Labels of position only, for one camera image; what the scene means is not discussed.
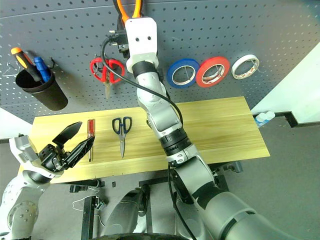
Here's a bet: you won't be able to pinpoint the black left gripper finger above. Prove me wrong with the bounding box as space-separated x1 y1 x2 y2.
51 121 83 147
63 136 96 169

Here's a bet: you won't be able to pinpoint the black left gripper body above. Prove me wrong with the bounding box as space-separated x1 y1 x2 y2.
37 143 71 173

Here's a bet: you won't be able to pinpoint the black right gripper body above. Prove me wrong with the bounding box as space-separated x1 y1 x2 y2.
109 14 131 60

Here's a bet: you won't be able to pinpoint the red handled screwdriver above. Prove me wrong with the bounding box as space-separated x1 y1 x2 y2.
86 119 96 163

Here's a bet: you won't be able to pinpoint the small orange handled pliers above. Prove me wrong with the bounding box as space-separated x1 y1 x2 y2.
113 0 144 21

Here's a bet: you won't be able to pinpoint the dark blue handled scissors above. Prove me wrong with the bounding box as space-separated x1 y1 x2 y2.
111 116 133 159

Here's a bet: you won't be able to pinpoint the wide red tape roll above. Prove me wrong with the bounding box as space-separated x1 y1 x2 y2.
195 56 231 88

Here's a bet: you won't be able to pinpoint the grey metal pegboard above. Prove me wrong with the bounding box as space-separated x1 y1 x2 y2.
0 0 320 126

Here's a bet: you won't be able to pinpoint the black plastic cup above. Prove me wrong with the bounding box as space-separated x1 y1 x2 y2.
15 67 69 111

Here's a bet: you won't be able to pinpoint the blue tape roll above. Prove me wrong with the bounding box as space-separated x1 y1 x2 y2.
166 58 201 89

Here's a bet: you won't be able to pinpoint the dark grey rounded leg cover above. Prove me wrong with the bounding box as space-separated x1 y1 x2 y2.
99 188 151 240

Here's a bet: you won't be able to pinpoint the orange and black screwdriver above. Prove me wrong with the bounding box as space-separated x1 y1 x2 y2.
10 47 43 82

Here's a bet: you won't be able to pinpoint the white tape roll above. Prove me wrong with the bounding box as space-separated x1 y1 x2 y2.
231 53 260 80

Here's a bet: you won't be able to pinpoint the blue and white bottles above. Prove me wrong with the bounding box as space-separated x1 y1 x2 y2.
254 111 276 127

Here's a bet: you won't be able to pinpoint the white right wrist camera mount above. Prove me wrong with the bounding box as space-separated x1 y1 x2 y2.
124 16 159 74

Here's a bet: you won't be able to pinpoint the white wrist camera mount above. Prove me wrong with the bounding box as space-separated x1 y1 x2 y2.
124 16 159 74
8 134 62 180

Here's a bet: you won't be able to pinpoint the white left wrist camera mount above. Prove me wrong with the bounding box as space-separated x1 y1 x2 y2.
8 134 62 180

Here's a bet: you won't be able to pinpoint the red handled scissors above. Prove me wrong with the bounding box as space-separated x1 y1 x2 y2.
89 57 125 99

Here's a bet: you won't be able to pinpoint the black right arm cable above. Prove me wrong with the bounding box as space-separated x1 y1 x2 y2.
101 36 198 240

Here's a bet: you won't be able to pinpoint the thin white string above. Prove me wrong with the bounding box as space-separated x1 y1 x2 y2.
71 196 104 235

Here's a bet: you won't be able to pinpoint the black metal table frame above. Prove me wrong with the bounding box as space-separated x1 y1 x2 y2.
69 161 245 240

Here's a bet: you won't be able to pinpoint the blue handled screwdriver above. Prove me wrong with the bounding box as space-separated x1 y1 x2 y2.
33 56 52 83

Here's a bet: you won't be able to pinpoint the silver wire hook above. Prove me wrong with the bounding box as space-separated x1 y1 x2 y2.
2 61 21 79

